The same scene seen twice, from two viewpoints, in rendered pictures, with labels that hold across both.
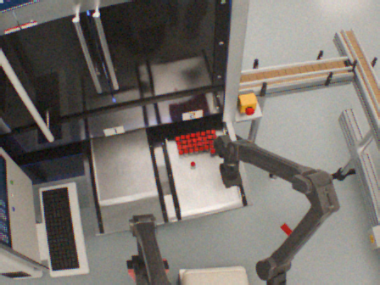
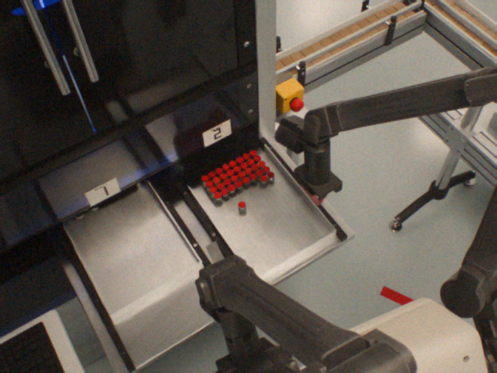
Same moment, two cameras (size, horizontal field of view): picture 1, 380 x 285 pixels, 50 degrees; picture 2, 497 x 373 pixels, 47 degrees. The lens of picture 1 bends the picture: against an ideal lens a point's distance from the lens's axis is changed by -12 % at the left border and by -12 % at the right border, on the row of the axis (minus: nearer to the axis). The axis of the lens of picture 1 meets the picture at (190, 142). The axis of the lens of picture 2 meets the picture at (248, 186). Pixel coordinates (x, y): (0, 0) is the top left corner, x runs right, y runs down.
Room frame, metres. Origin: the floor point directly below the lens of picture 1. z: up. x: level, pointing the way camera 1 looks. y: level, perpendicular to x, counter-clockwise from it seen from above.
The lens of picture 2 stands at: (-0.04, 0.25, 2.23)
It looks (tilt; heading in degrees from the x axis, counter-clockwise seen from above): 57 degrees down; 340
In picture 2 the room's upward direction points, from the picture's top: 4 degrees counter-clockwise
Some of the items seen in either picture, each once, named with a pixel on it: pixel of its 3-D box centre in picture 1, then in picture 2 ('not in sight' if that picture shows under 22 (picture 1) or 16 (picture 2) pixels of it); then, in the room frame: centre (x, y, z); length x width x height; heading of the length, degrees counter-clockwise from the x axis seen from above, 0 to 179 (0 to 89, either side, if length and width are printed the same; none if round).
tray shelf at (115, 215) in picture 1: (162, 170); (197, 233); (0.72, 0.13, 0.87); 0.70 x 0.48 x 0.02; 99
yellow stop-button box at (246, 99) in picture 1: (247, 102); (286, 94); (0.98, -0.26, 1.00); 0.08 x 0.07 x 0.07; 9
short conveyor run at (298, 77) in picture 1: (292, 75); (333, 46); (1.16, -0.52, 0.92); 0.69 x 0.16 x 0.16; 99
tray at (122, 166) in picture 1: (121, 161); (128, 240); (0.76, 0.30, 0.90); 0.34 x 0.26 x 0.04; 9
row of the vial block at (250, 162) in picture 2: (197, 142); (234, 175); (0.84, -0.03, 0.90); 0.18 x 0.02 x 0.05; 99
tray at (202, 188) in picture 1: (203, 170); (259, 210); (0.71, -0.05, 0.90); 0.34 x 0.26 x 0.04; 9
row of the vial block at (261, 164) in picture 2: (198, 146); (238, 180); (0.81, -0.03, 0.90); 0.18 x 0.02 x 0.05; 99
